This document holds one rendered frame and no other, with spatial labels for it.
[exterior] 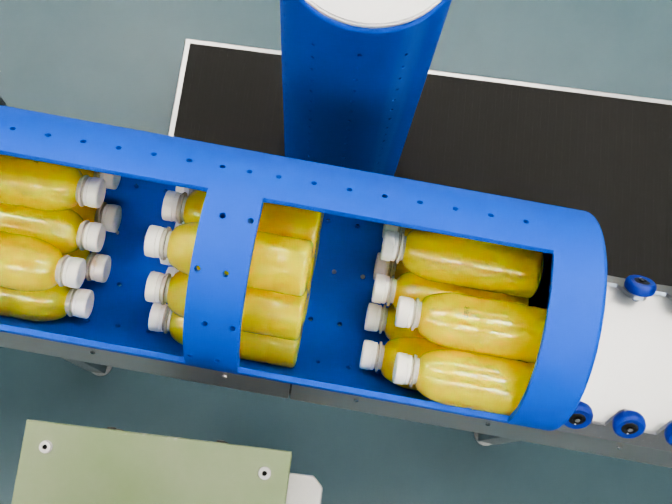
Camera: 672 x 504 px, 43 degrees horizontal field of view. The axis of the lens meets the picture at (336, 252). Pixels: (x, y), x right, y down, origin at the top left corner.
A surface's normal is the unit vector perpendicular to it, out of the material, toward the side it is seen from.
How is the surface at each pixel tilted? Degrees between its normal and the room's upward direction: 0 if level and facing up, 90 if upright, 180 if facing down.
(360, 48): 90
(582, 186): 0
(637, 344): 0
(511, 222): 31
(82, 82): 0
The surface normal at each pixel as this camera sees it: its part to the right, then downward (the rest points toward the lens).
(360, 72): -0.06, 0.97
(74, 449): 0.04, -0.18
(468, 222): 0.12, -0.65
